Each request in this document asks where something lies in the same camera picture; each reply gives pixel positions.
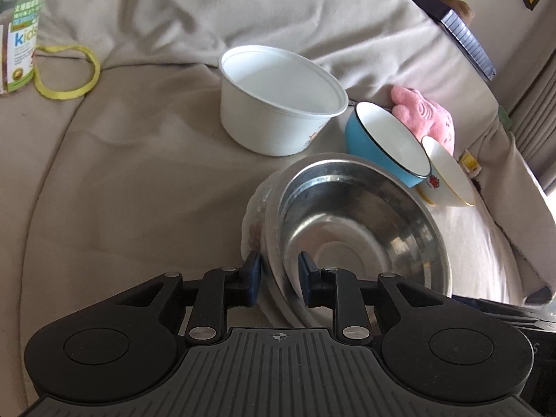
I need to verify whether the large white ceramic bowl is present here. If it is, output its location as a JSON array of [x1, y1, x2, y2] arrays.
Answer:
[[261, 153, 354, 328]]

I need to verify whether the floral white shallow bowl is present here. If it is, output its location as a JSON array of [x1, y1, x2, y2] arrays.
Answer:
[[240, 170, 304, 328]]

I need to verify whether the stainless steel bowl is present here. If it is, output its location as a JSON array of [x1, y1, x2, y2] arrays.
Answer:
[[277, 158, 453, 327]]

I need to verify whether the white bowl yellow rim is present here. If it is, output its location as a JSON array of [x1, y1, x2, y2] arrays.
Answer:
[[417, 136, 475, 207]]

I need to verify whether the blue enamel bowl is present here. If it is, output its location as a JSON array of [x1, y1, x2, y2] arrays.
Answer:
[[345, 102, 431, 187]]

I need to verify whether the white plastic takeaway bowl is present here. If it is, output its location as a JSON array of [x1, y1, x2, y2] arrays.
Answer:
[[219, 45, 349, 157]]

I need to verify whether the beige sofa cover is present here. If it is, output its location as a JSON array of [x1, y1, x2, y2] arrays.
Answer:
[[1, 0, 555, 416]]

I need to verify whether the small yellow tag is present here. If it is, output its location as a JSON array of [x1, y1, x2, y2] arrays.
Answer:
[[459, 150, 482, 178]]

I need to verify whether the pink plush toy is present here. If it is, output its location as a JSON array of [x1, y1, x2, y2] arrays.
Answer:
[[390, 86, 455, 154]]

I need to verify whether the green object behind sofa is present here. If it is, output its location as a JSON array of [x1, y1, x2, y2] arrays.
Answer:
[[498, 106, 512, 131]]

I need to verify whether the beige curtain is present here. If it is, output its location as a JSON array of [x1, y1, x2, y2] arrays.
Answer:
[[511, 51, 556, 195]]

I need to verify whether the dark blue book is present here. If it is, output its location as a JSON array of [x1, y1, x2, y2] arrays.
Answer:
[[412, 0, 497, 81]]

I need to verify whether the kids vitamin bottle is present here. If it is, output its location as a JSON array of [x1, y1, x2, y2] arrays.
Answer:
[[1, 0, 43, 95]]

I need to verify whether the yellow-green cord loop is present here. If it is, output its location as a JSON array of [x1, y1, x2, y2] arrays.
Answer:
[[33, 44, 102, 101]]

